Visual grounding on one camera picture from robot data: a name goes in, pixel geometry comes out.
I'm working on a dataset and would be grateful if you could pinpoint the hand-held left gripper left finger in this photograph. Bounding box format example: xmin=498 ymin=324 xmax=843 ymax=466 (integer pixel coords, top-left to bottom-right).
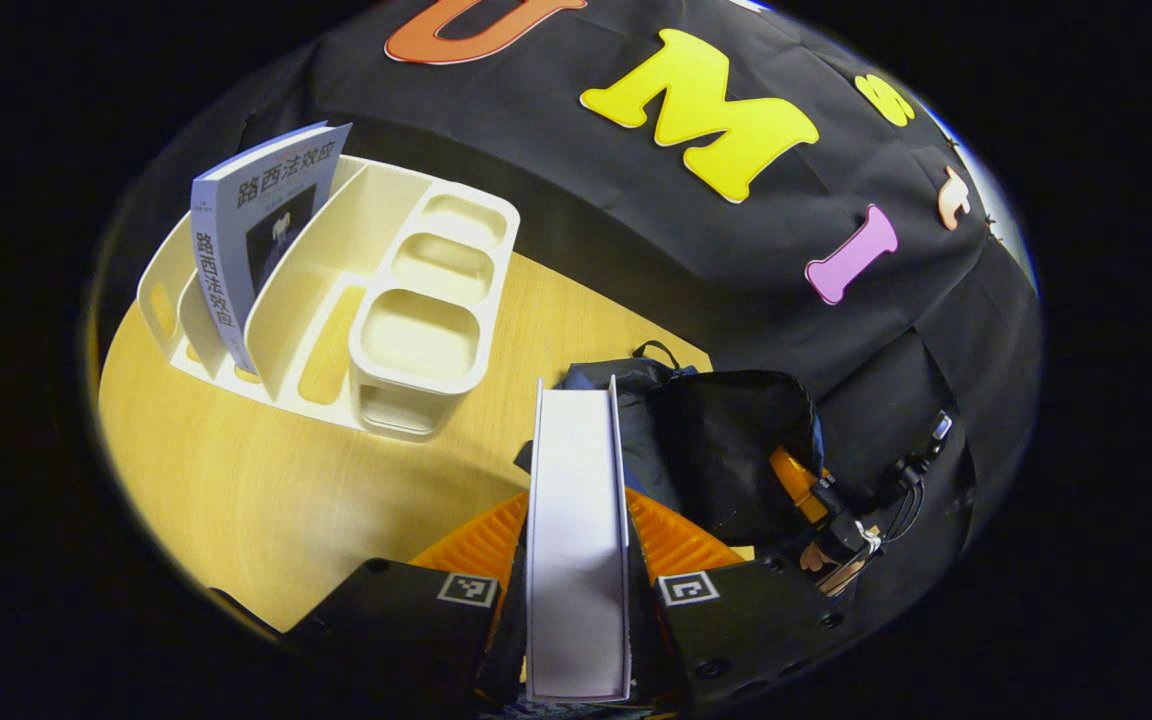
xmin=286 ymin=490 xmax=533 ymax=720

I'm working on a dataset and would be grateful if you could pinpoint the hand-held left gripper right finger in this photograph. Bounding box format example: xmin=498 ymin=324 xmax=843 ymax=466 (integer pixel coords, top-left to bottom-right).
xmin=616 ymin=487 xmax=859 ymax=717

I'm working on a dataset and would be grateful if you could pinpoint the blue schoolbag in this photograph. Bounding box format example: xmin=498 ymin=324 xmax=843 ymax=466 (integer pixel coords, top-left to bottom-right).
xmin=516 ymin=340 xmax=827 ymax=546

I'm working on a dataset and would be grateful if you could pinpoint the white book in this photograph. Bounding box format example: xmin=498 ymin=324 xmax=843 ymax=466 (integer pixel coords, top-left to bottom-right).
xmin=524 ymin=376 xmax=633 ymax=703

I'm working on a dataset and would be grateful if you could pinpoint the cream plastic bookshelf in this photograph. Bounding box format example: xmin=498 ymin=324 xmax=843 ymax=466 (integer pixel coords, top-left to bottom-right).
xmin=136 ymin=155 xmax=522 ymax=443

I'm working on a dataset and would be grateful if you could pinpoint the blue-grey book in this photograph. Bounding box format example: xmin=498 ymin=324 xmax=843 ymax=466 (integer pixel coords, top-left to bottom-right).
xmin=190 ymin=121 xmax=353 ymax=376

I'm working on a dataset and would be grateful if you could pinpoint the black backdrop cloth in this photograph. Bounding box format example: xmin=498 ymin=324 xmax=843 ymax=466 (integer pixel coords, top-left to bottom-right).
xmin=116 ymin=0 xmax=1045 ymax=641

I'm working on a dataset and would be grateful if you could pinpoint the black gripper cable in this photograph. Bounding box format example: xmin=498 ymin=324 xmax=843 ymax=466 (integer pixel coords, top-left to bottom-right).
xmin=881 ymin=465 xmax=942 ymax=546

